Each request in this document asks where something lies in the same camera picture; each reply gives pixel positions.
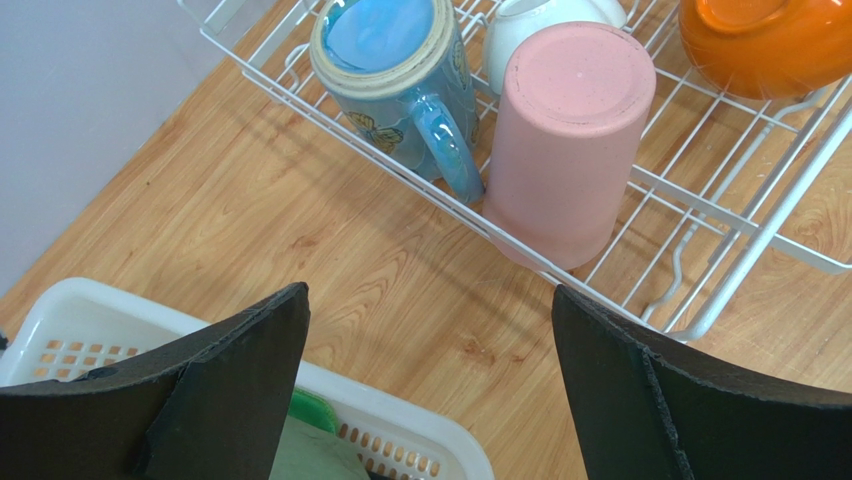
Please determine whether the white flower-shaped bowl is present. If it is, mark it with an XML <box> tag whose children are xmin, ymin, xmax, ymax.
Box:
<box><xmin>483</xmin><ymin>0</ymin><xmax>627</xmax><ymax>97</ymax></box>

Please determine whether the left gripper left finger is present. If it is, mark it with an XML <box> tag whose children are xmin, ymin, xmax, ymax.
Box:
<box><xmin>1</xmin><ymin>282</ymin><xmax>310</xmax><ymax>479</ymax></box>

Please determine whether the blue butterfly mug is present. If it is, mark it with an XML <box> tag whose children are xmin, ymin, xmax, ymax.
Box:
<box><xmin>309</xmin><ymin>1</ymin><xmax>485</xmax><ymax>204</ymax></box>

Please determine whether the orange bowl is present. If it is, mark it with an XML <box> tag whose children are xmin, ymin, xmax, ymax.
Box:
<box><xmin>678</xmin><ymin>0</ymin><xmax>851</xmax><ymax>100</ymax></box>

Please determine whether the white plastic basket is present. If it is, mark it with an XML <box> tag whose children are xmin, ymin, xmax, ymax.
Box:
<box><xmin>1</xmin><ymin>277</ymin><xmax>494</xmax><ymax>479</ymax></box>

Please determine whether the white wire dish rack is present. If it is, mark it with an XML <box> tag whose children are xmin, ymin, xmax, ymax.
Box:
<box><xmin>182</xmin><ymin>1</ymin><xmax>851</xmax><ymax>342</ymax></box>

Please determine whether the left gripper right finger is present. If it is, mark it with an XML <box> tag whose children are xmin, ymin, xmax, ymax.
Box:
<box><xmin>551</xmin><ymin>285</ymin><xmax>851</xmax><ymax>479</ymax></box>

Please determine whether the green cloth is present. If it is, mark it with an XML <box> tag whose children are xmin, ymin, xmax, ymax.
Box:
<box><xmin>269</xmin><ymin>416</ymin><xmax>369</xmax><ymax>480</ymax></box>

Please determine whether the pink cup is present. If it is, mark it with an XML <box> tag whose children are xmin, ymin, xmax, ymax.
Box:
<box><xmin>482</xmin><ymin>22</ymin><xmax>656</xmax><ymax>270</ymax></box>

